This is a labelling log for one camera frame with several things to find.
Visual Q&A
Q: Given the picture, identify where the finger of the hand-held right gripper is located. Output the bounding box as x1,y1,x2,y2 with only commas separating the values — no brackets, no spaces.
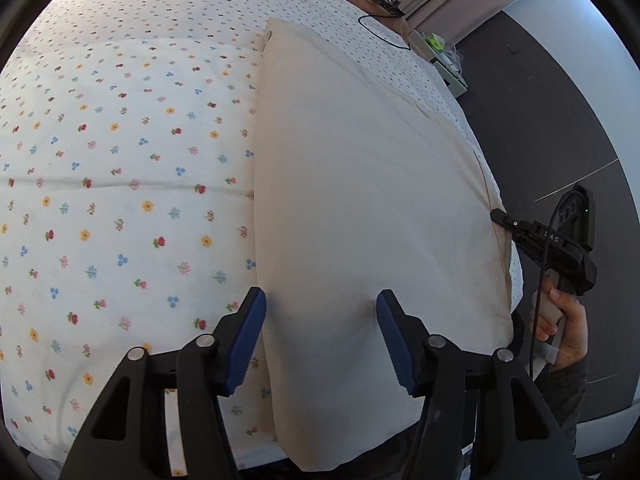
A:
490,209,532,242

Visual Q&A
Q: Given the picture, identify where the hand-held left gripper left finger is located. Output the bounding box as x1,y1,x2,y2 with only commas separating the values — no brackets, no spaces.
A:
59,287,268,480

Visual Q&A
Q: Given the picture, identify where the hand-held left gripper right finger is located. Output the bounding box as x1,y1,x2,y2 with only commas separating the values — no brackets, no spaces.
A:
376,289,581,480

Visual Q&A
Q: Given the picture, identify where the beige jacket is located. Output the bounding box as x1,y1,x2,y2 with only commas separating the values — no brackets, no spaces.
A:
252,16,516,473

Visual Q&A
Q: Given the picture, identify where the person's right forearm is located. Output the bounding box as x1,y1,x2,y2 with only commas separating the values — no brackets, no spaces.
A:
531,355,592,433

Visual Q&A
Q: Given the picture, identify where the person's right hand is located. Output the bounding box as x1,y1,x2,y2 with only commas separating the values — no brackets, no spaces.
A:
529,286,589,372

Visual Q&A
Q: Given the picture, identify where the white nightstand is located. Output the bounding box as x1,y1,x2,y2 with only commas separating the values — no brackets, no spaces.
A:
407,30,471,98

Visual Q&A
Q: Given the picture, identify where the white clutter on nightstand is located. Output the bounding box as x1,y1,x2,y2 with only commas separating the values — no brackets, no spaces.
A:
442,42,464,75

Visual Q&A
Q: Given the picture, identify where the white floral bedsheet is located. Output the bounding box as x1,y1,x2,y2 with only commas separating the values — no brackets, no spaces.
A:
0,0,526,480

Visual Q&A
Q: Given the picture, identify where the thin black cable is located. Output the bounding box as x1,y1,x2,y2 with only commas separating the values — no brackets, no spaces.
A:
357,10,412,52

